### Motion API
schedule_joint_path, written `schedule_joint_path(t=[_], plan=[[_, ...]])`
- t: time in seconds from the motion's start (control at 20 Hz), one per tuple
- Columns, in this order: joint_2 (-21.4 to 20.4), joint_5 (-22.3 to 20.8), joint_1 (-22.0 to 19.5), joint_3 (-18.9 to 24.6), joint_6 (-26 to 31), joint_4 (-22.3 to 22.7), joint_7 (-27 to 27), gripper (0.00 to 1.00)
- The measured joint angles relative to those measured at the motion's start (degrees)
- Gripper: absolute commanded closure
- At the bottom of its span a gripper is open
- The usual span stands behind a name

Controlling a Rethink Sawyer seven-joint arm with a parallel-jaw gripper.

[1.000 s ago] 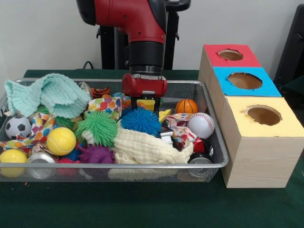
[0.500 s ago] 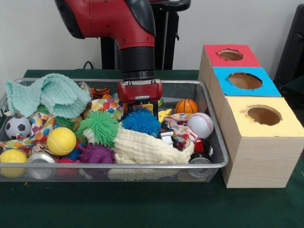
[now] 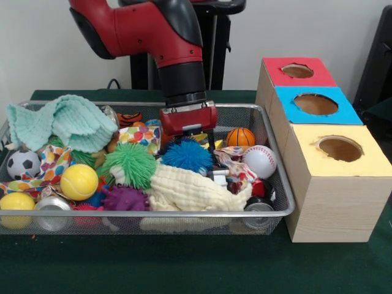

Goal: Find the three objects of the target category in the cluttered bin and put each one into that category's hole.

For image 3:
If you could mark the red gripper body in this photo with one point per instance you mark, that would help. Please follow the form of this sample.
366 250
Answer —
188 118

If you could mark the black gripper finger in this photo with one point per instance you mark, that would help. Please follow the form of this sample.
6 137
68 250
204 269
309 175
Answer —
212 141

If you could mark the mint green cloth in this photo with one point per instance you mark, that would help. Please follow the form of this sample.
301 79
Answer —
73 122

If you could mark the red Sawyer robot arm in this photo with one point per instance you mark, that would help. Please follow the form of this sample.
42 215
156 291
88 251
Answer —
137 27

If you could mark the silver mesh bin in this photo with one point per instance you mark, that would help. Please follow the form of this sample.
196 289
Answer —
199 219

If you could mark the wooden box with three holes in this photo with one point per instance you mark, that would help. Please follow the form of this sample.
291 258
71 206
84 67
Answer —
337 208

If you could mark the orange basketball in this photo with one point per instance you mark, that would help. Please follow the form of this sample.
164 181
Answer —
240 137

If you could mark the blue spiky ball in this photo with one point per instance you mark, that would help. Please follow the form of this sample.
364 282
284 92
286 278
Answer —
186 156

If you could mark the white baseball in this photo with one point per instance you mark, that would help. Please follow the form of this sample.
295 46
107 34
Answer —
259 162

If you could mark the cream cloth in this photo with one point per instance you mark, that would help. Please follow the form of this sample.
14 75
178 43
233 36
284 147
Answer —
183 190

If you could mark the green spiky ball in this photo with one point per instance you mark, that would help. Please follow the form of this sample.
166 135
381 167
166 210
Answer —
131 160

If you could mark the purple spiky toy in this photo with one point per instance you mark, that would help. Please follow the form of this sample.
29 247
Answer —
125 199

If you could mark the dark green table cloth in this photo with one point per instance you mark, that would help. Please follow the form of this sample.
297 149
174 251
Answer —
183 263

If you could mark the yellow tennis ball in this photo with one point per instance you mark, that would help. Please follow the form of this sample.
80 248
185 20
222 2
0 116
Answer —
79 182

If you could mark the black and white soccer ball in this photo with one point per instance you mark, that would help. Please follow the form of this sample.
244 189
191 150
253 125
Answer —
23 165

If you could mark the green covered side table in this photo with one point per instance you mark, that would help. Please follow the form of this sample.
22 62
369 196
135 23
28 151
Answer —
382 108

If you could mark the black upright panel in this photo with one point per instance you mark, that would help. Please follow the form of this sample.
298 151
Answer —
376 61

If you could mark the smooth yellow ball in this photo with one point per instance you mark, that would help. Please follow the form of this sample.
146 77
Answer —
16 203

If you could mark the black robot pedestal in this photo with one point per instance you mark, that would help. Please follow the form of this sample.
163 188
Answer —
139 76

